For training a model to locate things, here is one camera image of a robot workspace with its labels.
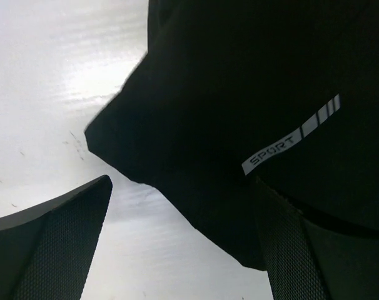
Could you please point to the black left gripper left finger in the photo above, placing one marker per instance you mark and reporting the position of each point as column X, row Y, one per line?
column 46, row 250

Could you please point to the black sport shorts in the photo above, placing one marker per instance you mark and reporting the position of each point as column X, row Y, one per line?
column 233, row 91

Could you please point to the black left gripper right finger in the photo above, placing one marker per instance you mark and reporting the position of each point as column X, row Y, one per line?
column 312, row 255

